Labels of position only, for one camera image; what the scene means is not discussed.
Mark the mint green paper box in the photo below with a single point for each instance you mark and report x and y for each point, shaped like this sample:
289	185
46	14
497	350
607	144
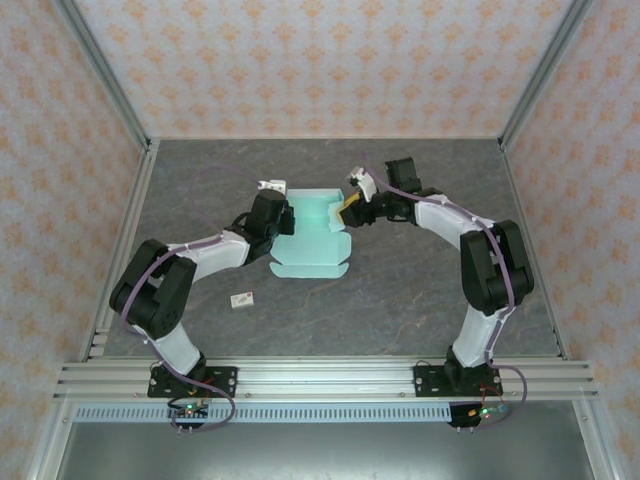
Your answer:
310	245

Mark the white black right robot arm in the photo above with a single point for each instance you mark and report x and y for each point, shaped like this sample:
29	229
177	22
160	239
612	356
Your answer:
470	345

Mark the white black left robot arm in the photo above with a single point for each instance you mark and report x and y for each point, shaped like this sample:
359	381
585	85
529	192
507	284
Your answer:
175	350

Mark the small white label card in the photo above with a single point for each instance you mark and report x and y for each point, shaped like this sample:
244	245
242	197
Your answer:
242	300

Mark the grey metal sheet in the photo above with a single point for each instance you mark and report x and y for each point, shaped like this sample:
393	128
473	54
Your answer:
325	452

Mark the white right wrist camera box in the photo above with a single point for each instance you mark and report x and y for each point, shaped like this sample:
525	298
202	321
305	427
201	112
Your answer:
362	181

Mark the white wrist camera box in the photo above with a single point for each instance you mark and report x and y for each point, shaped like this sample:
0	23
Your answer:
362	181
274	185

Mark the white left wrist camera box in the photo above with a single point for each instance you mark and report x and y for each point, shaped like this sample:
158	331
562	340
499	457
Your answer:
274	185

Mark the aluminium side rail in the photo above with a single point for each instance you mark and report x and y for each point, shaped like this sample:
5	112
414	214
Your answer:
537	250
120	250

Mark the aluminium mounting rail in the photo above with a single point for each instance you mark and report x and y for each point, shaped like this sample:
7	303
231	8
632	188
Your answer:
325	380

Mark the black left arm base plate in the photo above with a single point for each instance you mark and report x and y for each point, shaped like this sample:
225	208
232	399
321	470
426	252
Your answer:
222	381

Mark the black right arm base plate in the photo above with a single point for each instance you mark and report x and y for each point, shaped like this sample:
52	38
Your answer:
427	381

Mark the aluminium upright post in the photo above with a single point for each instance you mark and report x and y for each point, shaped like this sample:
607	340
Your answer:
105	75
545	75

